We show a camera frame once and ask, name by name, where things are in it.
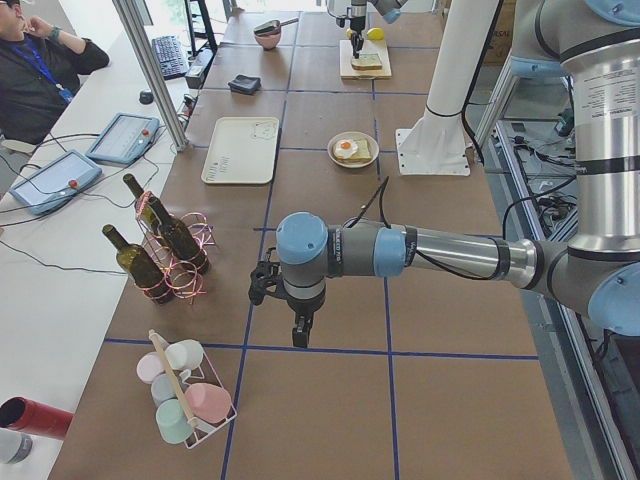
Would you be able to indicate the grey folded cloth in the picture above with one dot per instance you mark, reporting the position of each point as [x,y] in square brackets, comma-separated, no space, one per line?
[247,85]

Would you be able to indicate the teach pendant near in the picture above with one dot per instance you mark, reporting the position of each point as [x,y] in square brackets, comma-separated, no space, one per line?
[55,184]

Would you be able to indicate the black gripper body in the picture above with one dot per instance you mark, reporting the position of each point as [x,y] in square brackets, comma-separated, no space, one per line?
[356,22]
[302,309]

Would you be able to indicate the dark wine bottle upper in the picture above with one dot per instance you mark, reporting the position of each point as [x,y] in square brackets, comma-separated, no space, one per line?
[177,235]

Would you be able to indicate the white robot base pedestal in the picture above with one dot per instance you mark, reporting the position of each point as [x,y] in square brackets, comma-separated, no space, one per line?
[436,145]

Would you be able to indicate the pink cup front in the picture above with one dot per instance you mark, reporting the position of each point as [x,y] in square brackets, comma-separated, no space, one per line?
[209,402]

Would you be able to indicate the white wire cup rack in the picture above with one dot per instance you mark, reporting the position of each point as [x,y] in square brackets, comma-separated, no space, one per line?
[181,380]

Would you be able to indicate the wooden cutting board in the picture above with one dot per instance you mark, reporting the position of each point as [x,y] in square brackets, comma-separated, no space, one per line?
[370,48]

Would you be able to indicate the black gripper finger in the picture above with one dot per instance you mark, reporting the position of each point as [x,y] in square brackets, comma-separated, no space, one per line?
[301,330]
[359,43]
[353,42]

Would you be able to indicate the black computer mouse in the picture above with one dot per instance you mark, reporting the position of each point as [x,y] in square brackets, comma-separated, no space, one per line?
[146,97]

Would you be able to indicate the teach pendant far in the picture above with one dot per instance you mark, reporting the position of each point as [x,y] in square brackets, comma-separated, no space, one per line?
[124,139]

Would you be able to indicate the white cup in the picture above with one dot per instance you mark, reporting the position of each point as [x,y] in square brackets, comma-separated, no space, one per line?
[185,354]

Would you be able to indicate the seated person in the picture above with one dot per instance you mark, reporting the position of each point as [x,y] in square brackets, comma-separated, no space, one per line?
[41,66]

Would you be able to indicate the cream bear tray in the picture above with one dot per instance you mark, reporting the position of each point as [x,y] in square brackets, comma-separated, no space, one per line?
[242,150]

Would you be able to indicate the black keyboard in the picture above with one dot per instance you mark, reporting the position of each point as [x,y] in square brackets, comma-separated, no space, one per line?
[170,56]

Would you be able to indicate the bread slice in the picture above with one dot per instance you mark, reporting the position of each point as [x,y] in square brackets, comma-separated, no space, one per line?
[366,61]
[363,154]

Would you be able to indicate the red cylinder bottle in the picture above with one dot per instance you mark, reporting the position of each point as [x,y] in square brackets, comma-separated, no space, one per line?
[32,417]

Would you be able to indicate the light pink cup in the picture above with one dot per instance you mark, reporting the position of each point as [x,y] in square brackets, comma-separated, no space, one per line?
[149,367]

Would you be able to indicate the teach pendant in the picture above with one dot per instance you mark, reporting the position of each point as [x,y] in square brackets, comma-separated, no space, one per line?
[55,184]
[124,139]

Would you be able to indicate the dark wine bottle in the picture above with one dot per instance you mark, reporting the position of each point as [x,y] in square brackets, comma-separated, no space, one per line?
[177,235]
[142,269]

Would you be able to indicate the copper wire bottle rack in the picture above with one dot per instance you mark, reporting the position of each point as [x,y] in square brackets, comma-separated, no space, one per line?
[181,276]

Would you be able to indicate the aluminium frame post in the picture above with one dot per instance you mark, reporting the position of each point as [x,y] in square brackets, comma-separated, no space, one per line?
[134,27]

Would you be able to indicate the fried egg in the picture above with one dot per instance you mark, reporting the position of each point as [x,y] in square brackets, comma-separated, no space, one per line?
[345,148]

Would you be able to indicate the white round plate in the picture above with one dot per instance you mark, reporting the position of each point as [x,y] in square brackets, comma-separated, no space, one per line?
[373,147]

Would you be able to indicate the dark wine bottle lower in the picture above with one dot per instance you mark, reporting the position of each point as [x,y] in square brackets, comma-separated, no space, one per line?
[142,269]

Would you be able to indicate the green cup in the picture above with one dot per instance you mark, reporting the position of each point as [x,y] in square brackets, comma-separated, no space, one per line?
[172,422]

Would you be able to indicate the pink bowl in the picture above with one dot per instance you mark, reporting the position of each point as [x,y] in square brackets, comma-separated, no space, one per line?
[267,37]

